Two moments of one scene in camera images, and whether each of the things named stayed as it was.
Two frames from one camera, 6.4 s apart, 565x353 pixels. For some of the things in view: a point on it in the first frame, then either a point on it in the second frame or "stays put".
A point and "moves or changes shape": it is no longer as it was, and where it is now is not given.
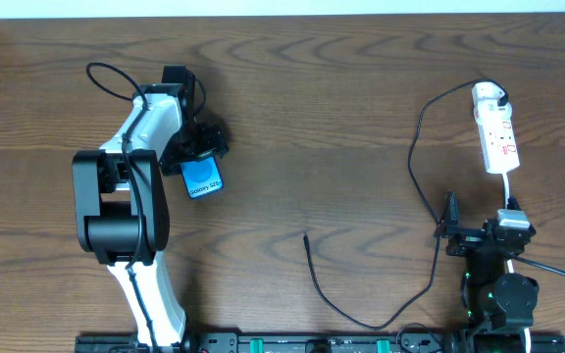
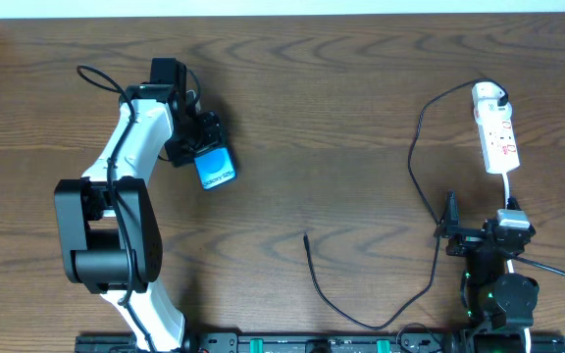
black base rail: [494, 341] stays put
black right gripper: [466, 233] stays put
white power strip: [498, 140] stays put
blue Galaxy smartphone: [202, 176] moves or changes shape
